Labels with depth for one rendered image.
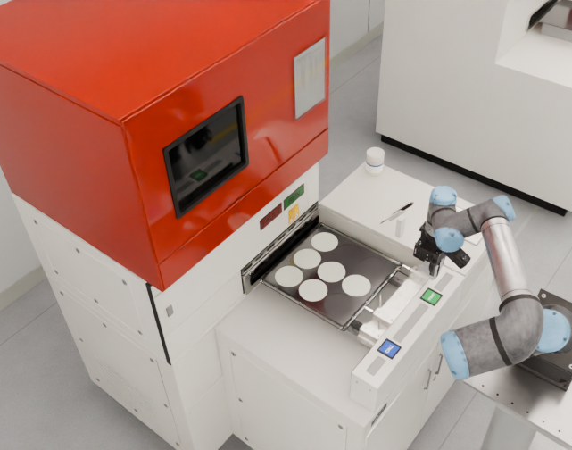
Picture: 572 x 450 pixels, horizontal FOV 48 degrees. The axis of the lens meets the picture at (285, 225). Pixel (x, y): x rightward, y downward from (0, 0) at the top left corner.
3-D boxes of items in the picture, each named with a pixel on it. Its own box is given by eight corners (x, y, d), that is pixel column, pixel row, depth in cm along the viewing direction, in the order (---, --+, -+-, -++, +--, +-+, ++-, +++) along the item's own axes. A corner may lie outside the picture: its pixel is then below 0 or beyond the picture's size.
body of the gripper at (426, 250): (424, 244, 208) (428, 216, 200) (448, 255, 204) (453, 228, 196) (411, 258, 204) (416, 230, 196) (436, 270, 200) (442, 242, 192)
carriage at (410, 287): (357, 341, 217) (357, 336, 215) (413, 275, 237) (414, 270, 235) (377, 353, 213) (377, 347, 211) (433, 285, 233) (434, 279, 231)
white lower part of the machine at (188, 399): (94, 389, 305) (43, 272, 248) (213, 284, 350) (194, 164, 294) (203, 479, 272) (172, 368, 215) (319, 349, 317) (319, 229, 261)
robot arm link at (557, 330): (578, 343, 188) (576, 345, 176) (533, 356, 193) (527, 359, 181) (562, 304, 191) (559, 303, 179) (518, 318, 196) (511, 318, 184)
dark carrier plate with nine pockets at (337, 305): (263, 279, 232) (263, 279, 231) (320, 226, 251) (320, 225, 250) (343, 327, 216) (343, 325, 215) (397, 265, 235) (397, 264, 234)
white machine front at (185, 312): (167, 362, 217) (145, 283, 189) (313, 226, 261) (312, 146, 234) (173, 367, 215) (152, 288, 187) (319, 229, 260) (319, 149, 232)
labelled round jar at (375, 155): (361, 171, 262) (362, 153, 256) (371, 163, 266) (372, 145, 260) (377, 179, 259) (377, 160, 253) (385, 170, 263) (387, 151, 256)
